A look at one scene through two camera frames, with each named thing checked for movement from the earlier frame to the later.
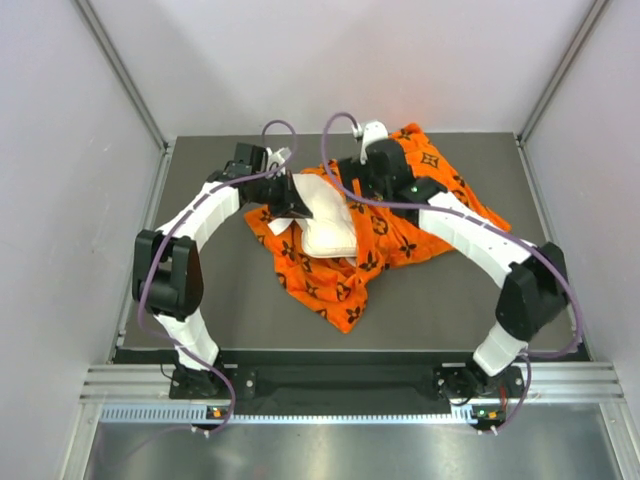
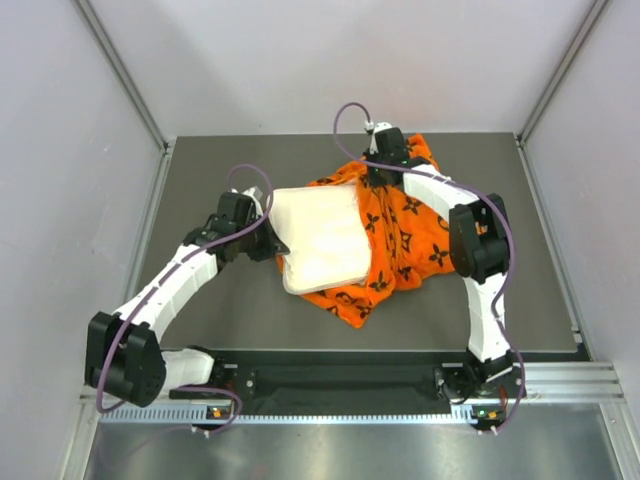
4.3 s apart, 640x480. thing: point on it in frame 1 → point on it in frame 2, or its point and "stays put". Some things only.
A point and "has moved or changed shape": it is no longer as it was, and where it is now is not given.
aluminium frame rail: x=542 y=384 stays put
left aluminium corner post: x=119 y=65 stays put
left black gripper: x=290 y=202 → x=271 y=246
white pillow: x=330 y=231 has moved or changed shape
